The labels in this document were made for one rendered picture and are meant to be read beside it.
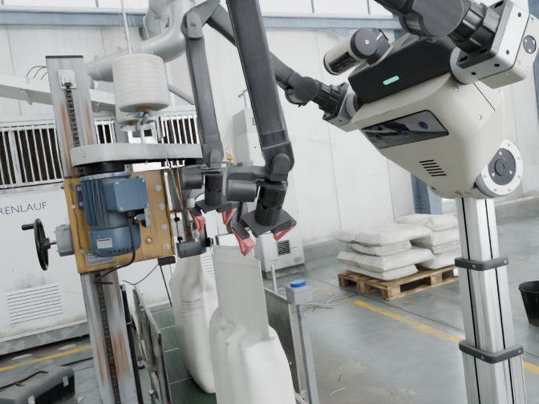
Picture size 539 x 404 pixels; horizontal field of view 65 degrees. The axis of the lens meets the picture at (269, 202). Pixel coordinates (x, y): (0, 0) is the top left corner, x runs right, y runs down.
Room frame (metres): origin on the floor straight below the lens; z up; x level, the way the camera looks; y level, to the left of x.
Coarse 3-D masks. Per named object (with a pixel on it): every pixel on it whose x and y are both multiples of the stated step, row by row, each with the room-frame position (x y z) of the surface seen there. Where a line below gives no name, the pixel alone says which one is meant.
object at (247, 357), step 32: (224, 256) 1.43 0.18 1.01; (224, 288) 1.22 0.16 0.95; (256, 288) 1.10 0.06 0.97; (224, 320) 1.25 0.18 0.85; (256, 320) 1.12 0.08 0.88; (224, 352) 1.21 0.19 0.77; (256, 352) 1.12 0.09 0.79; (224, 384) 1.22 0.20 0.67; (256, 384) 1.09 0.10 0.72; (288, 384) 1.13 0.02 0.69
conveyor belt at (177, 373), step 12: (156, 312) 3.13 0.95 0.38; (168, 312) 3.08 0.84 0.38; (156, 324) 2.83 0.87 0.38; (168, 324) 2.80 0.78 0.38; (168, 336) 2.56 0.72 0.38; (168, 348) 2.36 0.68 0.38; (168, 360) 2.18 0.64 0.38; (180, 360) 2.16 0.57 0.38; (168, 372) 2.03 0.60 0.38; (180, 372) 2.01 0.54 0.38; (180, 384) 1.89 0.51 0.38; (192, 384) 1.87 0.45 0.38; (180, 396) 1.77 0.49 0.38; (192, 396) 1.76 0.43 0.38; (204, 396) 1.75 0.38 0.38
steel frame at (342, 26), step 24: (528, 0) 8.10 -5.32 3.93; (0, 24) 4.72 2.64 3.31; (24, 24) 4.80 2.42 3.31; (48, 24) 4.89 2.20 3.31; (72, 24) 4.97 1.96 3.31; (96, 24) 5.06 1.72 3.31; (168, 24) 5.41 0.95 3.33; (264, 24) 5.89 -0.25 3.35; (288, 24) 6.03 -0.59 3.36; (312, 24) 6.18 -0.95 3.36; (336, 24) 6.33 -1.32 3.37; (360, 24) 6.49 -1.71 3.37; (384, 24) 6.65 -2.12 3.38; (432, 192) 6.65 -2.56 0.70
